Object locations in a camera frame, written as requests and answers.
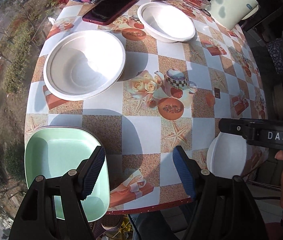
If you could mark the green square plate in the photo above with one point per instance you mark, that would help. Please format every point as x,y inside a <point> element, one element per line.
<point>54,150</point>

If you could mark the person in floral clothes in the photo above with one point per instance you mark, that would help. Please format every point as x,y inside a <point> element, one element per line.
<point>274,49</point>

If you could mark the dark red smartphone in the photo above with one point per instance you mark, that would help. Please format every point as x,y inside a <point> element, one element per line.
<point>107,11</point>

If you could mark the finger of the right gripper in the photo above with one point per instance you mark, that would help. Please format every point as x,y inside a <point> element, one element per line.
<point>242,127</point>

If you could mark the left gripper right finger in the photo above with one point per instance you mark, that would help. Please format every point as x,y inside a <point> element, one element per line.
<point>224,208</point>

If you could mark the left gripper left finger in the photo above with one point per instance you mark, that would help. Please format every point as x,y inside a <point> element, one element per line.
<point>52,207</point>

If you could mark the white paper bowl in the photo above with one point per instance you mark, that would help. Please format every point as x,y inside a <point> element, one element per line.
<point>166,23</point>
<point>84,64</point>
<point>226,156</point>

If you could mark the patterned tablecloth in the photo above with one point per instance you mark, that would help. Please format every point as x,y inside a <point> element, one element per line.
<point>169,94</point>

